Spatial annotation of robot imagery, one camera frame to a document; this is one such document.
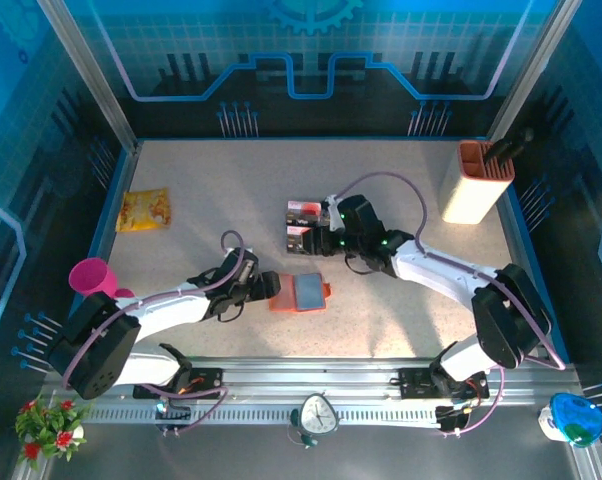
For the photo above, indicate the white knife block orange top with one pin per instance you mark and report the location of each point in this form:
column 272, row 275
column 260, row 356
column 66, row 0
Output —
column 468, row 195

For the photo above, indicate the pink plastic cup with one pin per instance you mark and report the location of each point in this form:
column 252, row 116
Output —
column 88, row 277

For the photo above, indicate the potted plant red flowers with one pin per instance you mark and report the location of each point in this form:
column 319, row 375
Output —
column 46, row 425

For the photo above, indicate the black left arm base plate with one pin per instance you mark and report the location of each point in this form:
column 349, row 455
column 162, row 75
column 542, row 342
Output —
column 208, row 380

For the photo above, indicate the yellow snack bag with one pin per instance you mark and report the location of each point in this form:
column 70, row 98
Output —
column 143, row 210

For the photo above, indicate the white jar blue lid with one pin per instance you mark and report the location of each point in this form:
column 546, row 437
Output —
column 576, row 415

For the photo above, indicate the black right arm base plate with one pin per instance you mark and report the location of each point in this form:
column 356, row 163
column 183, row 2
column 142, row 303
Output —
column 416, row 382

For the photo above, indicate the orange card holder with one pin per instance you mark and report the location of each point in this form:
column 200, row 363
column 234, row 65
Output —
column 308, row 292

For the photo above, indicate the white triangular alarm clock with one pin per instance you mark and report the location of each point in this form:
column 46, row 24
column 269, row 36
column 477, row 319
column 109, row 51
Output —
column 317, row 415

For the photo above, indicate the white red April card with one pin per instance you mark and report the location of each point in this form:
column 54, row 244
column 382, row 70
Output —
column 305, row 205
column 298, row 231

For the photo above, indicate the aluminium frame post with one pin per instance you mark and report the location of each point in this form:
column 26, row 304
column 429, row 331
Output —
column 88, row 75
column 530, row 75

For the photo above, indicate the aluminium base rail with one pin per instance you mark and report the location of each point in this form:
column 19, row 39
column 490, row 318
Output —
column 306, row 372

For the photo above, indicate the black controller box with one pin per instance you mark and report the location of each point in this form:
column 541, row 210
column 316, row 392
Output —
column 451, row 420
column 173, row 415

